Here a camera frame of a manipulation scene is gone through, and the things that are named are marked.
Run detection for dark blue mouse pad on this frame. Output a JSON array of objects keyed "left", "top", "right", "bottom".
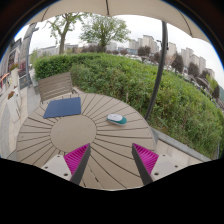
[{"left": 42, "top": 96, "right": 83, "bottom": 120}]

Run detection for tall grey sign pillar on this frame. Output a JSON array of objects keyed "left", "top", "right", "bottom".
[{"left": 19, "top": 23, "right": 40, "bottom": 90}]

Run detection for round leafy tree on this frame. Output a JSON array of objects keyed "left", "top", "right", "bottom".
[{"left": 78, "top": 13, "right": 132, "bottom": 53}]

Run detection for far dark trees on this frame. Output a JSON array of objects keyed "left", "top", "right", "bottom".
[{"left": 137, "top": 45, "right": 221, "bottom": 99}]

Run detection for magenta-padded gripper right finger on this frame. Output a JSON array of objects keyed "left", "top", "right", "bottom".
[{"left": 131, "top": 142, "right": 184, "bottom": 186}]

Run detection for far apartment buildings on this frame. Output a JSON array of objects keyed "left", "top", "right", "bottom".
[{"left": 36, "top": 34, "right": 216, "bottom": 79}]

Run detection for slatted grey outdoor chair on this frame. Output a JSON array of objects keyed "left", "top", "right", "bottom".
[{"left": 36, "top": 71, "right": 80, "bottom": 104}]

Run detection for grey storefront building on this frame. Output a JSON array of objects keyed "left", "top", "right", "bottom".
[{"left": 0, "top": 37, "right": 23, "bottom": 98}]

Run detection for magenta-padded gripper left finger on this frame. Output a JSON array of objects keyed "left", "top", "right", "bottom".
[{"left": 40, "top": 142, "right": 92, "bottom": 186}]

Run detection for tall sparse-leaved tree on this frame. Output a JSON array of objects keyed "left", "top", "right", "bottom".
[{"left": 44, "top": 12, "right": 85, "bottom": 55}]

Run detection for low white flower planter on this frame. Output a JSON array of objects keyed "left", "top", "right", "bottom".
[{"left": 6, "top": 90, "right": 22, "bottom": 123}]

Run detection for white and teal computer mouse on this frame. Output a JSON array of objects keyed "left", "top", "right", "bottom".
[{"left": 106, "top": 113, "right": 128, "bottom": 126}]

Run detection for dark curved parasol pole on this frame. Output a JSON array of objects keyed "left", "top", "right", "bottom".
[{"left": 144, "top": 20, "right": 169, "bottom": 122}]

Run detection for green hedge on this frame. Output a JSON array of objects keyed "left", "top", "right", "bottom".
[{"left": 33, "top": 52, "right": 224, "bottom": 160}]

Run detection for tall white flower planter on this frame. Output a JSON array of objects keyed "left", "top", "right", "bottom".
[{"left": 9, "top": 63, "right": 20, "bottom": 87}]

